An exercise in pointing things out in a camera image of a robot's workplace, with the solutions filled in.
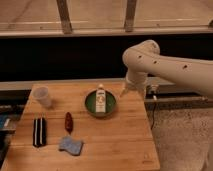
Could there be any green bowl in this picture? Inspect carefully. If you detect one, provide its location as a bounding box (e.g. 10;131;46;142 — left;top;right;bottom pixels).
85;90;117;118

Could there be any white green bottle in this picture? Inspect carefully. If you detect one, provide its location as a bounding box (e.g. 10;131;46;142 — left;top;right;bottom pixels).
96;84;106;113

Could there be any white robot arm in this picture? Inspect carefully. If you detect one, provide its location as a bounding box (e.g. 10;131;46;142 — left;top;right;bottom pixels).
122;40;213;99

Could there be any blue sponge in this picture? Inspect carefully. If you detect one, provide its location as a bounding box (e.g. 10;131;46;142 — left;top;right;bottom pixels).
59;136;83;156

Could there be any metal window frame rail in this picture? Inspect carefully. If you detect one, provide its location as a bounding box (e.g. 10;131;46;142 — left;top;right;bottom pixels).
0;0;213;37

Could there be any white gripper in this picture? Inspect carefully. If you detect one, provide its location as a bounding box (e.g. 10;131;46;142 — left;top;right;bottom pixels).
120;71;147;101

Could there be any dried red pepper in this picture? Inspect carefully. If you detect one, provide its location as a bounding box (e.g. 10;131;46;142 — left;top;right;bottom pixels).
65;112;73;134

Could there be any black white striped cloth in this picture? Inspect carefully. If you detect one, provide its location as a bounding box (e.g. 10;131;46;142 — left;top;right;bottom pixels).
33;117;46;147

